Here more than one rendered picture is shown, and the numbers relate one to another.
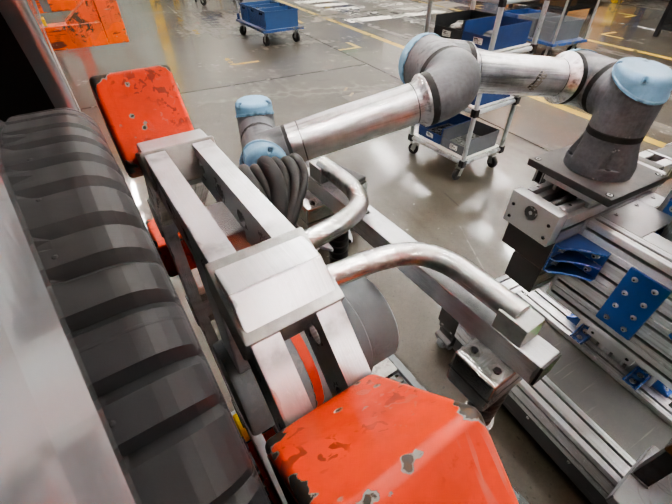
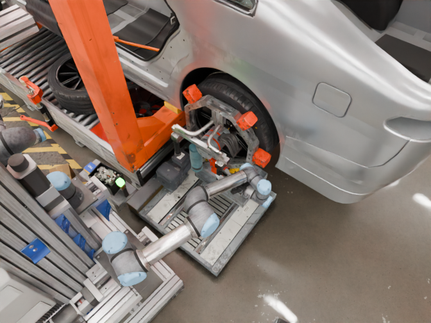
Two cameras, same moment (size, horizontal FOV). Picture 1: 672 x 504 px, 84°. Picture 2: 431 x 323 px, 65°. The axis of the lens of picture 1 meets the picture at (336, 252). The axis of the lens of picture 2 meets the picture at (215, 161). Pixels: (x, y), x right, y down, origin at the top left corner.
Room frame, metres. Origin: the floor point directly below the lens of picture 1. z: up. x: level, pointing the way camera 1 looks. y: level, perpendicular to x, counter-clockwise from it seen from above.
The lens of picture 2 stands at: (1.53, -0.38, 2.58)
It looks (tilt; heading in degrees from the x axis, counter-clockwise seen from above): 56 degrees down; 161
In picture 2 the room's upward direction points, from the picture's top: straight up
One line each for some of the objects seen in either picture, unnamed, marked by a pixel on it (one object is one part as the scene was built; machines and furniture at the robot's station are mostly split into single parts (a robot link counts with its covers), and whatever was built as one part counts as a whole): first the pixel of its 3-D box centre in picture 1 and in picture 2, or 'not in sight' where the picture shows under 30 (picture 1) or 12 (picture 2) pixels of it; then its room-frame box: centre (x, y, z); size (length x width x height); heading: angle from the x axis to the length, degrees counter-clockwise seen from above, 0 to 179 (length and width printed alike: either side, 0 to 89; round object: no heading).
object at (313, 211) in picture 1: (323, 206); (222, 161); (0.50, 0.02, 0.93); 0.09 x 0.05 x 0.05; 124
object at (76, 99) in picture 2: not in sight; (88, 80); (-1.09, -0.72, 0.39); 0.66 x 0.66 x 0.24
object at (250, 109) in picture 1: (257, 129); (261, 187); (0.74, 0.16, 0.95); 0.11 x 0.08 x 0.11; 14
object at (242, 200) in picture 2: not in sight; (231, 174); (0.15, 0.24, 0.13); 0.50 x 0.36 x 0.10; 34
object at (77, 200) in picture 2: not in sight; (67, 195); (0.39, -0.88, 0.87); 0.15 x 0.15 x 0.10
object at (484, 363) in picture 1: (496, 360); (178, 134); (0.22, -0.17, 0.93); 0.09 x 0.05 x 0.05; 124
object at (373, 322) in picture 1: (308, 347); (213, 141); (0.28, 0.04, 0.85); 0.21 x 0.14 x 0.14; 124
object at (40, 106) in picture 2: not in sight; (43, 111); (-0.93, -1.17, 0.30); 0.09 x 0.05 x 0.50; 34
